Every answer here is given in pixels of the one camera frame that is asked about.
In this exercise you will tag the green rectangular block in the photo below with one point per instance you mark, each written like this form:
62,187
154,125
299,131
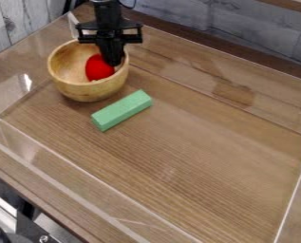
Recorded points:
122,110

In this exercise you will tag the clear acrylic tray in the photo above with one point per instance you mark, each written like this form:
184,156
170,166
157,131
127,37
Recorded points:
192,172

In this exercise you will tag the clear acrylic corner bracket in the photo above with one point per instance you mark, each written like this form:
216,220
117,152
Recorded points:
73,22

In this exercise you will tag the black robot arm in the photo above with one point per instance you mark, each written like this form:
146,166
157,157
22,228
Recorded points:
107,15

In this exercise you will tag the black metal mount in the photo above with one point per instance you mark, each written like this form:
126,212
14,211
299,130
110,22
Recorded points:
29,229

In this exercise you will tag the red plush strawberry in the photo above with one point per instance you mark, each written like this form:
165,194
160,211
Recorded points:
97,68

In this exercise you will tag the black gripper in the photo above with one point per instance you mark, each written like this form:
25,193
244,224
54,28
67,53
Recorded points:
125,33

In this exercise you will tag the wooden bowl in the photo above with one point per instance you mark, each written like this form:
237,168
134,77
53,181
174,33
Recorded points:
66,66

